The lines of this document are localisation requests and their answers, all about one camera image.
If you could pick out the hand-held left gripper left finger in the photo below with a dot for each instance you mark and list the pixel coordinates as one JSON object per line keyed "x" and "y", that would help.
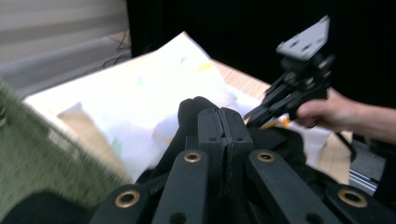
{"x": 213, "y": 130}

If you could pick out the black cloth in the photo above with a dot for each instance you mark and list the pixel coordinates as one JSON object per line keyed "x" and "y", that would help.
{"x": 280, "y": 143}

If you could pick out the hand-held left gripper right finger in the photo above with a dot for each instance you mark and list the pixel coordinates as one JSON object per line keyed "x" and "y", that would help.
{"x": 236, "y": 133}

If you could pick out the metal floor rail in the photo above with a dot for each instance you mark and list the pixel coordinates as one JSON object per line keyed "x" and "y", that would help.
{"x": 362, "y": 182}

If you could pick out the green woven basket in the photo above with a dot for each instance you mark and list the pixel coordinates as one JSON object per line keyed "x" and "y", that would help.
{"x": 46, "y": 161}

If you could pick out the white leaf-print laundry bag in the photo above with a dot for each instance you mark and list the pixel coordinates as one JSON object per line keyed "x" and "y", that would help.
{"x": 140, "y": 99}

